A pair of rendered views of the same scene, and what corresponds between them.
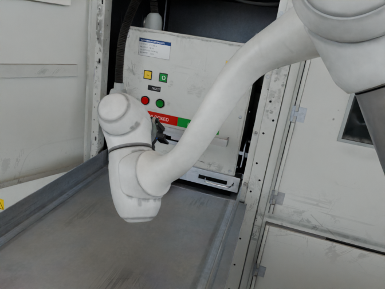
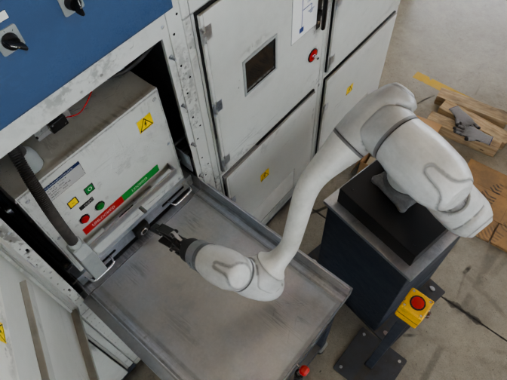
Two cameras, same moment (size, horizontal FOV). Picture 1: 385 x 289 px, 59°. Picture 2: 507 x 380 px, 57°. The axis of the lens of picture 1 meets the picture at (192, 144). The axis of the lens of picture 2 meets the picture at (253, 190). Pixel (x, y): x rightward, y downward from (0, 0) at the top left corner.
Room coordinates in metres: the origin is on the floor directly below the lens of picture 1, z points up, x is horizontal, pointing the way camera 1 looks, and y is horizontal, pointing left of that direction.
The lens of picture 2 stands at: (0.42, 0.55, 2.38)
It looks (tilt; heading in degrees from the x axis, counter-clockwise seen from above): 58 degrees down; 301
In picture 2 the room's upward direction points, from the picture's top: 4 degrees counter-clockwise
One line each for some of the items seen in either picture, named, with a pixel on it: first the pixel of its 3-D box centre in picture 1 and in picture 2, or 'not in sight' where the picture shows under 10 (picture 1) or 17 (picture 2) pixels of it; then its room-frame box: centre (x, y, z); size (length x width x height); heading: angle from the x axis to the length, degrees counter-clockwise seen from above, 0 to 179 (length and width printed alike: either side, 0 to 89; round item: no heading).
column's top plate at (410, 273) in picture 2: not in sight; (403, 206); (0.39, -0.53, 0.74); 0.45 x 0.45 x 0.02; 68
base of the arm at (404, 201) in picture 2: not in sight; (401, 178); (0.44, -0.57, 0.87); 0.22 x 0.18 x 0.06; 151
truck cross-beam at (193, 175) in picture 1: (172, 167); (134, 223); (1.23, 0.06, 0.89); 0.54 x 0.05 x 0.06; 77
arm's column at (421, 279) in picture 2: not in sight; (385, 246); (0.39, -0.53, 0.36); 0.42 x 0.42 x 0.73; 68
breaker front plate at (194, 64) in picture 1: (179, 105); (118, 188); (1.21, 0.07, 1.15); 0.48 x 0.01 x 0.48; 77
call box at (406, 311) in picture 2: not in sight; (413, 307); (0.24, -0.10, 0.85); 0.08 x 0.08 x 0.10; 77
